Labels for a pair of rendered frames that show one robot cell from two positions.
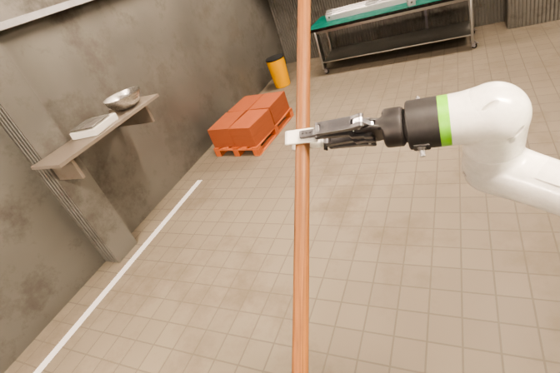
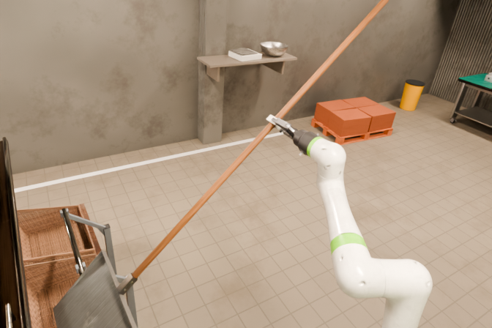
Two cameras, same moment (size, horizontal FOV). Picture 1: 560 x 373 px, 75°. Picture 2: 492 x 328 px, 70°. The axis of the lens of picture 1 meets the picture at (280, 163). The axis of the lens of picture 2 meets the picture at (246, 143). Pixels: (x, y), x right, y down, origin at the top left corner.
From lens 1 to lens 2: 0.94 m
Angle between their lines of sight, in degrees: 22
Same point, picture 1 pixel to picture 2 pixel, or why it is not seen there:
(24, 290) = (151, 121)
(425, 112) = (307, 138)
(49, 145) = (214, 50)
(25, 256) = (162, 103)
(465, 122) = (315, 150)
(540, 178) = (327, 190)
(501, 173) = (321, 181)
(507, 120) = (324, 158)
